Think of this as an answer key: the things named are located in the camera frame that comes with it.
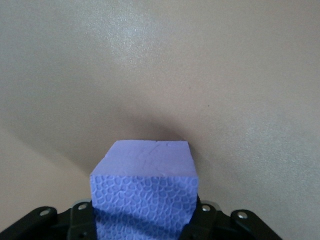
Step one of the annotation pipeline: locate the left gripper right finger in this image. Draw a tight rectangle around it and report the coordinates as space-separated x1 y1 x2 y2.
179 197 283 240

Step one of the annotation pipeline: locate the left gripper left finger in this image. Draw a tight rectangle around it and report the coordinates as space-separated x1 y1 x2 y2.
0 199 97 240

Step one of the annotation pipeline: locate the purple foam cube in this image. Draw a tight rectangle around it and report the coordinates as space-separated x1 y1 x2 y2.
89 139 200 240

